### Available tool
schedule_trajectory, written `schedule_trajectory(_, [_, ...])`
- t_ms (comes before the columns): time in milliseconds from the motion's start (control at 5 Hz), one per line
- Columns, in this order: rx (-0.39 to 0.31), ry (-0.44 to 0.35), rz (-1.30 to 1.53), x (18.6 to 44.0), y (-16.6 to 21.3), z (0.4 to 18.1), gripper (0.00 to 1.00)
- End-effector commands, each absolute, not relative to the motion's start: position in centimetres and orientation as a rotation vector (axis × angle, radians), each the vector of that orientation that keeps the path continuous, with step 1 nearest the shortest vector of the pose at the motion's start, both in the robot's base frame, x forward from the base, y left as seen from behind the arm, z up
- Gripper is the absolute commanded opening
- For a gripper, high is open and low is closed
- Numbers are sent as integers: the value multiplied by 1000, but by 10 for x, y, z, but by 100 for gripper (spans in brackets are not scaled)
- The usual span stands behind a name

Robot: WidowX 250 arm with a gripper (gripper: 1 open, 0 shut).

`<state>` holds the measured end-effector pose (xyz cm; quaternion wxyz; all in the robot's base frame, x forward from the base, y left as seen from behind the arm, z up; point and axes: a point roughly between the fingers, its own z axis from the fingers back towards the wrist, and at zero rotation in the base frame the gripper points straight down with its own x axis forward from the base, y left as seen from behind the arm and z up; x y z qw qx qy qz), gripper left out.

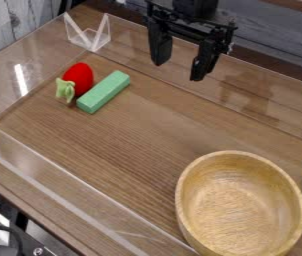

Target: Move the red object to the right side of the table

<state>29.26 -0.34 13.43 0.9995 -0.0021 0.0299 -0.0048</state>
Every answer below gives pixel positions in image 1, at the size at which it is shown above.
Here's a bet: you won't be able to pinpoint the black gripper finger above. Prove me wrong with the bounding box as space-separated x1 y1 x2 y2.
190 29 229 81
147 19 172 66

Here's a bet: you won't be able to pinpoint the clear acrylic corner bracket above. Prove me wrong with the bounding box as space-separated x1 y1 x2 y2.
63 13 111 53

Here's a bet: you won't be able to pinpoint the wooden bowl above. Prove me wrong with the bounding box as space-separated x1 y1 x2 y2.
175 150 302 256

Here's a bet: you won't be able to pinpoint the black cable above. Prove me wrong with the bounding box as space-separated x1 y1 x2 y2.
0 224 25 256

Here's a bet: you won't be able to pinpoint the green rectangular block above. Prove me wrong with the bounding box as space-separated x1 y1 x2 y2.
76 70 130 114

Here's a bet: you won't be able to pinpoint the clear acrylic enclosure wall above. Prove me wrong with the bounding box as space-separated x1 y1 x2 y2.
0 8 302 256

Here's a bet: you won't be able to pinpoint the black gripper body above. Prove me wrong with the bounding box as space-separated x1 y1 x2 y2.
144 0 238 44

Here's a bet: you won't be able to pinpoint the red toy strawberry green leaves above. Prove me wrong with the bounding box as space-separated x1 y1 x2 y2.
56 63 94 103

